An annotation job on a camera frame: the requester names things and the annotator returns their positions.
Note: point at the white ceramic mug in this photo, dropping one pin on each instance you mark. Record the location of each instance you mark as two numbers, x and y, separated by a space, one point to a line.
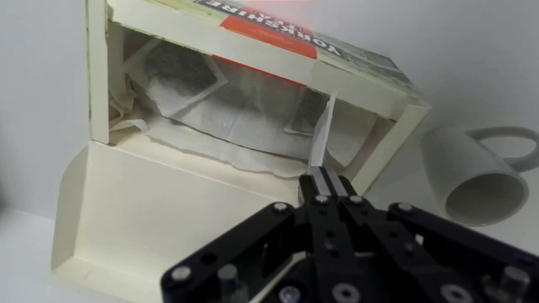
471 181

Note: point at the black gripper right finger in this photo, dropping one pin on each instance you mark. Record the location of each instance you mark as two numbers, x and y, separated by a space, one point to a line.
435 257

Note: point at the green tea bag box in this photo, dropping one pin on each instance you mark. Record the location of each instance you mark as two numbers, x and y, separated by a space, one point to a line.
203 112

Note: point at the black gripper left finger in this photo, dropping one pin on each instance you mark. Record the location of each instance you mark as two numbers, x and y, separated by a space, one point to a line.
237 264

